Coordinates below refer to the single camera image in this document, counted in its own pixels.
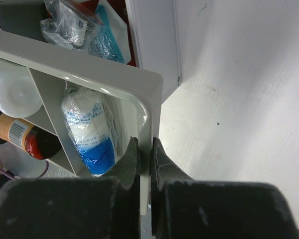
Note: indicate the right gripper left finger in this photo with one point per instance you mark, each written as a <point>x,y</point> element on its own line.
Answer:
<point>107,207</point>

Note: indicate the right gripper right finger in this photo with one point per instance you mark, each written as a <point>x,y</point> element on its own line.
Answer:
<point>184,208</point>

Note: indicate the brown bottle orange cap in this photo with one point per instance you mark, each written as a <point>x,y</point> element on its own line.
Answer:
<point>37,142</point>

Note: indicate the white blue bandage roll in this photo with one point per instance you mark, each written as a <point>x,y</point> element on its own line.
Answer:
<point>90,125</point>

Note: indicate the grey plastic divider tray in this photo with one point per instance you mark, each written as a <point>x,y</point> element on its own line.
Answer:
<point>135,95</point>

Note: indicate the clear bottle white cap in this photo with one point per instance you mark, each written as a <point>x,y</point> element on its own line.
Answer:
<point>19,97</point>

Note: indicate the blue cotton swab bag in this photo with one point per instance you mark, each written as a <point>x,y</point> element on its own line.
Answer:
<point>111,40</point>

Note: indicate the alcohol wipe packets bag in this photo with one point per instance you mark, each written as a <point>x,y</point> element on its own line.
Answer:
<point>71,25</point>

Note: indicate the grey metal first aid box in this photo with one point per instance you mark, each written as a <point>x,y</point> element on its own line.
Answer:
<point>151,28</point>

